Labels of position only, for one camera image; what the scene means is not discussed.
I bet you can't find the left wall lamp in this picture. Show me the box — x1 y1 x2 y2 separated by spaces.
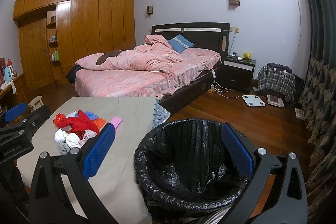
146 6 153 16

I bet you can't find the yellow plush toy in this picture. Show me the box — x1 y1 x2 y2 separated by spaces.
242 52 251 60

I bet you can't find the white bathroom scale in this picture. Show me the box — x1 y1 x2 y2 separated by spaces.
242 95 265 107

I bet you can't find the dark wooden headboard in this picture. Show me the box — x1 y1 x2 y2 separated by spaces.
151 22 230 58

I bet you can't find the wooden side desk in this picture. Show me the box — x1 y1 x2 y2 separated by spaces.
1 73 27 112

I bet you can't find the plaid shirt on chair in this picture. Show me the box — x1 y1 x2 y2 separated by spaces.
257 63 296 102

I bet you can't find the blue pillow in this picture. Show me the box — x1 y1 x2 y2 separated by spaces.
168 35 195 53

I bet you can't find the small white stool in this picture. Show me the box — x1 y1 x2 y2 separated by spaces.
27 96 44 112

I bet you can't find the book on floor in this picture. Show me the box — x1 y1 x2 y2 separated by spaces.
266 95 284 108

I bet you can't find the black lined trash bin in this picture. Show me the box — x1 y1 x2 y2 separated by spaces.
134 119 256 223

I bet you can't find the red plastic bag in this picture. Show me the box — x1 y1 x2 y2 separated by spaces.
53 113 66 126

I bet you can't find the grey sock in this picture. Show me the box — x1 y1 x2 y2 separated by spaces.
58 142 71 155

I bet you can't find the blue electric kettle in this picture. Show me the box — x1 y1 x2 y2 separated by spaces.
4 65 14 82

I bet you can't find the dark nightstand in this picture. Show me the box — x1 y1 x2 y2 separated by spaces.
220 57 256 94

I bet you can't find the pink rolled sock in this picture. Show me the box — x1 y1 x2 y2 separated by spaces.
79 130 97 147

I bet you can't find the pink crumpled duvet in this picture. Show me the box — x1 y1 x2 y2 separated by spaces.
75 35 183 74

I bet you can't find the white rolled sock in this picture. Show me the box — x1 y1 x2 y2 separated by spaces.
65 133 81 149
54 128 68 143

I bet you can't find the blue plastic bag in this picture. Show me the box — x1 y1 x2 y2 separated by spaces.
85 111 99 121

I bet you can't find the pink bed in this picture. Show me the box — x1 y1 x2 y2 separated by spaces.
66 48 222 114

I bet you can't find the orange foam net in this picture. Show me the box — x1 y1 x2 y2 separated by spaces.
91 118 106 131

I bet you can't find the white charger cable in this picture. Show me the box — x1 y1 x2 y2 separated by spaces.
211 70 240 100

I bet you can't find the red glove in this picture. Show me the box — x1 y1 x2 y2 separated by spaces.
57 110 99 139

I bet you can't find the dark green curtain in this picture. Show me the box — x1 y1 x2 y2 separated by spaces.
301 0 335 223

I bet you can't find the wooden wardrobe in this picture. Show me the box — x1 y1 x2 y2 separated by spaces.
13 0 135 91

